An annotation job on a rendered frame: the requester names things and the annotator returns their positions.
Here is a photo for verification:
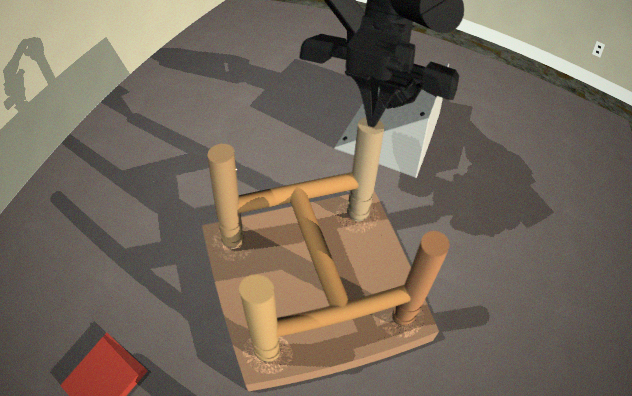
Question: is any tan wooden stool seat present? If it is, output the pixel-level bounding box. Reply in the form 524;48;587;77
202;191;439;391

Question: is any tan wooden stool leg frame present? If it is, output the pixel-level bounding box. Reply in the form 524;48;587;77
208;117;450;362

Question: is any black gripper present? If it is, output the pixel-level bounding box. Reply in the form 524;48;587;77
299;7;459;127

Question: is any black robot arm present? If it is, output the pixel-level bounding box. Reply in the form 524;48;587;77
324;0;464;109

